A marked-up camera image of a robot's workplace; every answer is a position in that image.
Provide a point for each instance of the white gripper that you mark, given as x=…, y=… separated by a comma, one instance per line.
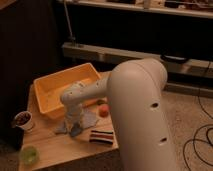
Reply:
x=72, y=117

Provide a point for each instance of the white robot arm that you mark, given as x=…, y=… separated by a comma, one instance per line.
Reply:
x=133, y=90

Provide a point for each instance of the white cup with brown contents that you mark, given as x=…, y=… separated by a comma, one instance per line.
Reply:
x=24, y=120

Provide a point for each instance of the grey blue cloth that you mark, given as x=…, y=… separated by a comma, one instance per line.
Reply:
x=88, y=120

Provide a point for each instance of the green toy vegetable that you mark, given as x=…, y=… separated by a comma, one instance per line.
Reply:
x=100, y=102

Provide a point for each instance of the orange toy fruit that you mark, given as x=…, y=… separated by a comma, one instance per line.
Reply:
x=103, y=110

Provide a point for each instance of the yellow plastic bin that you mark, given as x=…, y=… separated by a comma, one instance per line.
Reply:
x=49, y=88

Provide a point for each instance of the wooden table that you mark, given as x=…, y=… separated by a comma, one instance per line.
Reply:
x=56, y=149

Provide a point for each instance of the grey metal shelf rail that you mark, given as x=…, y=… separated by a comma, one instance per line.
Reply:
x=110, y=55

